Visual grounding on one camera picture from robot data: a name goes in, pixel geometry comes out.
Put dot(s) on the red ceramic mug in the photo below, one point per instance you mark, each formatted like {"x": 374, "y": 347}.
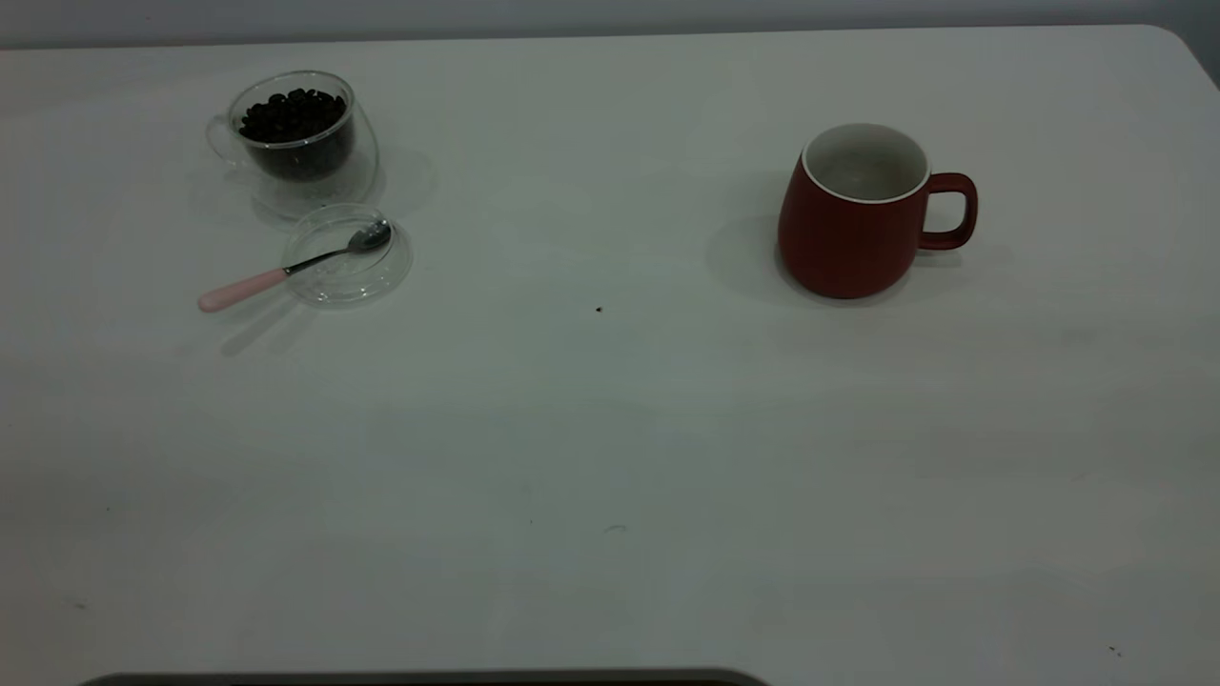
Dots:
{"x": 843, "y": 238}

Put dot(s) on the clear glass lid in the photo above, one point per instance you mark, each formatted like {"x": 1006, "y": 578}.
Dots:
{"x": 381, "y": 272}

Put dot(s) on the dark coffee beans pile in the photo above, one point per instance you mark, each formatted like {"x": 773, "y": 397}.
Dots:
{"x": 291, "y": 119}

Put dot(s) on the double-wall glass cup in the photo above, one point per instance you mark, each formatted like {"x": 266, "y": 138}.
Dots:
{"x": 357, "y": 176}

